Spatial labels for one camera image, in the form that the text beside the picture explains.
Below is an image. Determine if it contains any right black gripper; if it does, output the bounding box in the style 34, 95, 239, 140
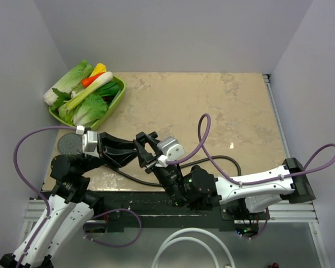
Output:
131, 136, 186, 208

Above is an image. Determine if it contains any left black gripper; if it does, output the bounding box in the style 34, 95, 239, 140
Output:
76, 130, 142, 175

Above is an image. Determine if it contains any grey shower head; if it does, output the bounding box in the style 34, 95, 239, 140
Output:
58, 133, 82, 155

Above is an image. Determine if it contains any black shower hose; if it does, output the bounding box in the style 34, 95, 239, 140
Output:
111, 155, 241, 187

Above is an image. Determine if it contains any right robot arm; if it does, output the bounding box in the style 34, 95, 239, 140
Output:
133, 132, 315, 219

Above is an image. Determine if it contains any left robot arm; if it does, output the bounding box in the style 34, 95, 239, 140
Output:
0, 131, 144, 267

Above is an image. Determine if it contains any green lettuce toy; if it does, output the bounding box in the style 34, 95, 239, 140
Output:
58, 94, 108, 127

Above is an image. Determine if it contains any dark green vegetable toy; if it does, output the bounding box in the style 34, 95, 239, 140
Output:
93, 81, 120, 98

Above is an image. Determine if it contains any green plastic tray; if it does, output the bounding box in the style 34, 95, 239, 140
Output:
49, 76, 126, 131

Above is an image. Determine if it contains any white leek toy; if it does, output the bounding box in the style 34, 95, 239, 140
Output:
63, 71, 113, 111

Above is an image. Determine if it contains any orange carrot toy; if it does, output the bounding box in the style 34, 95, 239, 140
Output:
81, 73, 103, 88

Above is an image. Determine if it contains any napa cabbage toy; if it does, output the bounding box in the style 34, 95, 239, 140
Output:
44, 60, 94, 106

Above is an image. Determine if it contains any yellow pepper toy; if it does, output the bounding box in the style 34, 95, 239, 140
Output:
89, 63, 107, 77

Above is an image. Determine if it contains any red small object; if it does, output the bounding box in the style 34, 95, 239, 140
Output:
267, 262, 279, 268

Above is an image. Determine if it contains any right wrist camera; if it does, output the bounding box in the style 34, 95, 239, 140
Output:
156, 136, 185, 168

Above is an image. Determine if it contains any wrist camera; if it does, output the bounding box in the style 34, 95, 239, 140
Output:
75, 125, 99, 158
156, 136, 185, 168

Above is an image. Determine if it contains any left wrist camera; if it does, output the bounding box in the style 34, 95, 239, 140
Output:
75, 125, 99, 158

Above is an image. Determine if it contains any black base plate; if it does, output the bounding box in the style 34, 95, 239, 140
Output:
39, 191, 299, 233

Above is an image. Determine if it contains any white hose loop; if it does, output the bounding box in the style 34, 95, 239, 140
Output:
151, 228, 236, 268

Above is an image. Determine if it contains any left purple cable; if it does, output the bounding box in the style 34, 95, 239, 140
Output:
13, 125, 142, 268

